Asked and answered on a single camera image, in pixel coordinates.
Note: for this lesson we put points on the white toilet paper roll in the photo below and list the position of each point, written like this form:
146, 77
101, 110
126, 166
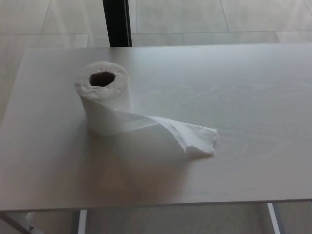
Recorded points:
107, 114

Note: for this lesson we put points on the white metal table leg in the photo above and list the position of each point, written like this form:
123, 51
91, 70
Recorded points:
274, 219
82, 223

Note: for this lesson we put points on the grey diagonal table brace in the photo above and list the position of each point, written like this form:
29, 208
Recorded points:
17, 223

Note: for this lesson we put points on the black vertical post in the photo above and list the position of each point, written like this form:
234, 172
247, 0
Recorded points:
118, 23

